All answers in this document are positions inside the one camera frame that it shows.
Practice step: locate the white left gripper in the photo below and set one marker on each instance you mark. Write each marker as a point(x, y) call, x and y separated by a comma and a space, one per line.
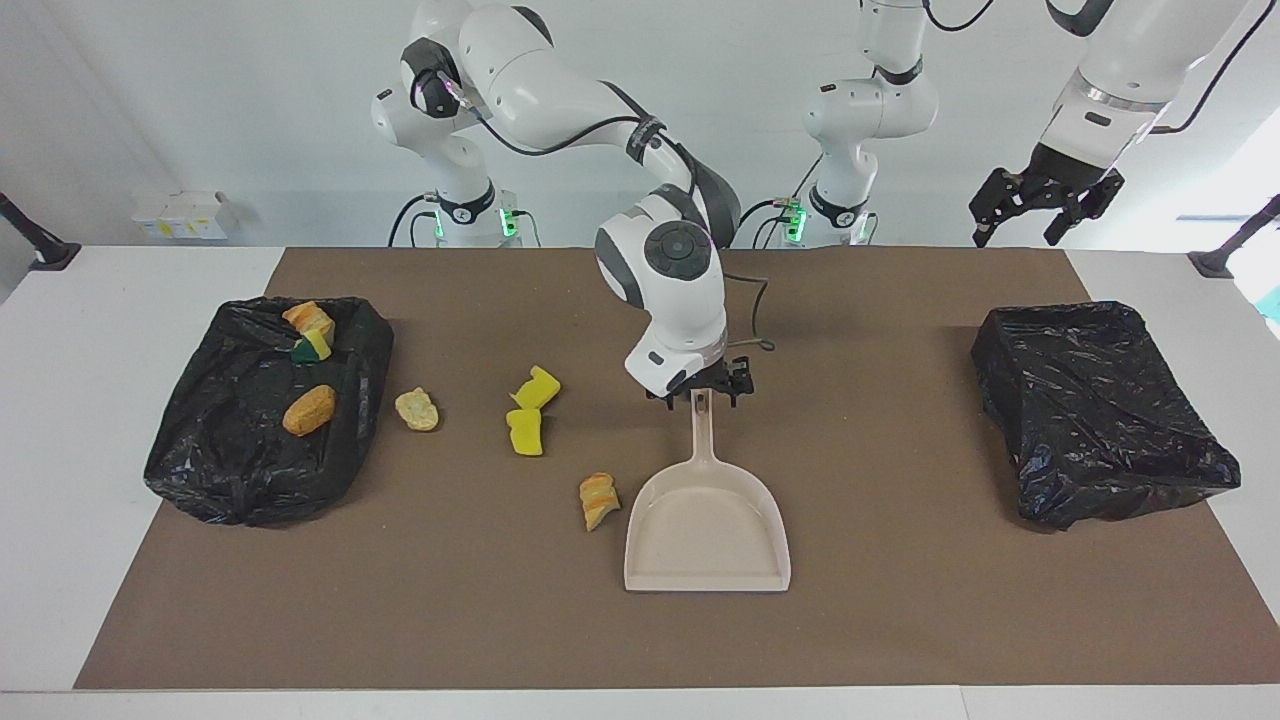
point(1090, 145)

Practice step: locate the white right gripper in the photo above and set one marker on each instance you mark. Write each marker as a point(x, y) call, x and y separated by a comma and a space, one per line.
point(680, 360)

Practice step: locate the beige plastic dustpan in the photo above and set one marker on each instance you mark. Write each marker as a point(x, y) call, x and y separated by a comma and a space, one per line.
point(705, 530)

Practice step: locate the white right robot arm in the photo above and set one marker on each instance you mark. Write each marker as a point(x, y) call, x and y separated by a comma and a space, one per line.
point(680, 300)

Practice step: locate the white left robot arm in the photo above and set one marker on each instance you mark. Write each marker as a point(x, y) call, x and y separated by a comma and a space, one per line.
point(870, 110)

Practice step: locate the black bag lined trash bin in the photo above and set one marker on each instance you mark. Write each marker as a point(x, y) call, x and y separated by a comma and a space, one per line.
point(230, 470)
point(1100, 420)

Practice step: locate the orange striped toy croissant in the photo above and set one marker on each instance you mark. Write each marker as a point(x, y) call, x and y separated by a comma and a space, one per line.
point(598, 500)

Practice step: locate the brown table mat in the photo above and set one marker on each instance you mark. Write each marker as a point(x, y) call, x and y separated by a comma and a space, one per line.
point(640, 640)

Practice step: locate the pale beige toy cookie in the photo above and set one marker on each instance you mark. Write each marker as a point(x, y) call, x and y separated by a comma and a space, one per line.
point(417, 410)

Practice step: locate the yellow sponge piece green back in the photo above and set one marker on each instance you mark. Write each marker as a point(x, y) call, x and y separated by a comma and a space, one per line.
point(316, 346)

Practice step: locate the brown toy bread loaf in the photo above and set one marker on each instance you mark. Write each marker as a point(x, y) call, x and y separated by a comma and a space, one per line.
point(309, 411)

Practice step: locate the black camera stand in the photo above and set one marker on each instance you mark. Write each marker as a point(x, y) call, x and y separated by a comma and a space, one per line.
point(1215, 262)
point(45, 250)

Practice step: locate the white wall boxes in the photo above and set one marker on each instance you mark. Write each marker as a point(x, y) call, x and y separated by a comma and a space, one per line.
point(185, 215)

